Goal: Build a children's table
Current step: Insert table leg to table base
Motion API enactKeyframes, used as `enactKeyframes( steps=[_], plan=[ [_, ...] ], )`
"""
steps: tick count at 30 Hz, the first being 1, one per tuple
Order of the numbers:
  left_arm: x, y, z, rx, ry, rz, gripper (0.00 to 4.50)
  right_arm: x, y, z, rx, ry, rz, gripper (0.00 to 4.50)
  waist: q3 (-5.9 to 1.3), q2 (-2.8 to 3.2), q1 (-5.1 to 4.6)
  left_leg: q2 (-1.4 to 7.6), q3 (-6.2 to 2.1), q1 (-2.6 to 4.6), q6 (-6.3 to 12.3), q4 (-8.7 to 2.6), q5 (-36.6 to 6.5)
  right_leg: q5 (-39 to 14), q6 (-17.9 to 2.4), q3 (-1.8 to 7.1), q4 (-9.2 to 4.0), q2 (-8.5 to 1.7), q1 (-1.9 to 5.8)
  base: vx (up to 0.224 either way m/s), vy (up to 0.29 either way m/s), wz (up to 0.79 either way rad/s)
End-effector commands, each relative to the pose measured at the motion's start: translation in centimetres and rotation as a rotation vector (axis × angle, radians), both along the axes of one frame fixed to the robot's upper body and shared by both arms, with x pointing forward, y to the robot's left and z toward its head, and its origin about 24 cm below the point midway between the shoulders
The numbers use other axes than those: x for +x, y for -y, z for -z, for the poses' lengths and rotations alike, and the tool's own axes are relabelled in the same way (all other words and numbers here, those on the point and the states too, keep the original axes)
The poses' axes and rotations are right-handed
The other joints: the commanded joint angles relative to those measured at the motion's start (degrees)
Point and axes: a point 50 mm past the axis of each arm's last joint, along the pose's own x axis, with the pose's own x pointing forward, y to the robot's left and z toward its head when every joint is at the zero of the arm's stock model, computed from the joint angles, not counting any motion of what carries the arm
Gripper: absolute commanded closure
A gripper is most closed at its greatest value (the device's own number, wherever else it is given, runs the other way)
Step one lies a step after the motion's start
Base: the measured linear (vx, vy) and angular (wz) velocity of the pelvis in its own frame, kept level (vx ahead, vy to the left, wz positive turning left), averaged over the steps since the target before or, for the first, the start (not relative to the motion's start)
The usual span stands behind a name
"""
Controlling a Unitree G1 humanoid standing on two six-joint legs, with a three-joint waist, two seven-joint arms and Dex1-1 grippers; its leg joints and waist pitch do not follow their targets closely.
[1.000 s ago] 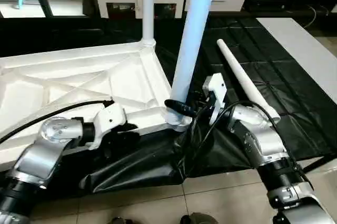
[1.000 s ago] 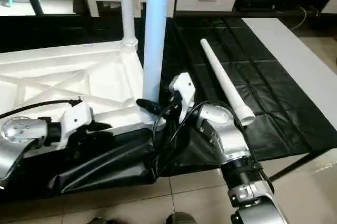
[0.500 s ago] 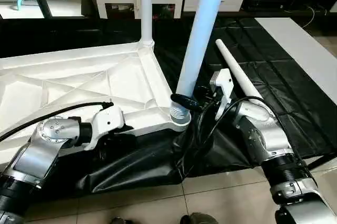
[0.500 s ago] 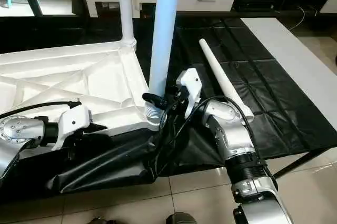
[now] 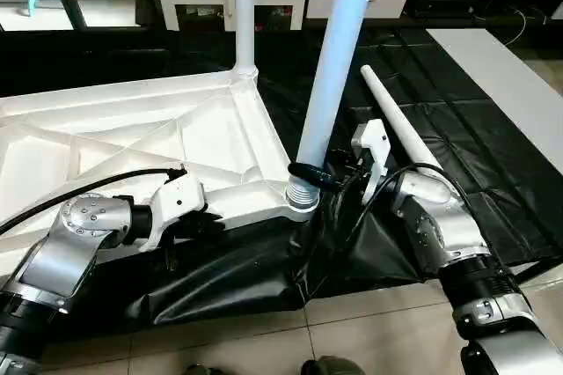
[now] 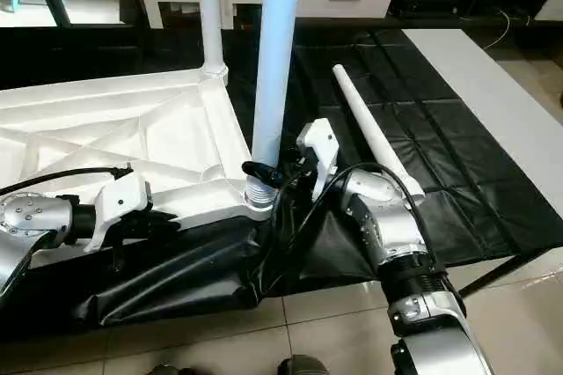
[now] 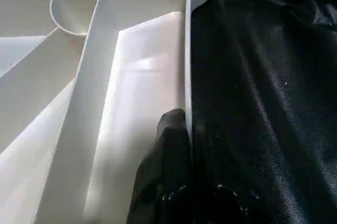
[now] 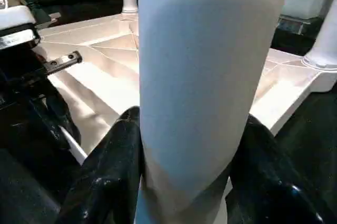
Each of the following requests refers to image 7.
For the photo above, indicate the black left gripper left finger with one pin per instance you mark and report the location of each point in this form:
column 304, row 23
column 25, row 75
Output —
column 163, row 182

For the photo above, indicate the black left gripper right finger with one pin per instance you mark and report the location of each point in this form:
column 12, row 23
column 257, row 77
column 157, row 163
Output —
column 226, row 192

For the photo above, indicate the white plastic table top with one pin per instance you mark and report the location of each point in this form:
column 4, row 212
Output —
column 63, row 103

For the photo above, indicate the black work mat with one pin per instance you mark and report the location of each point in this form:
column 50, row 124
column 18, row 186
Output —
column 274, row 103

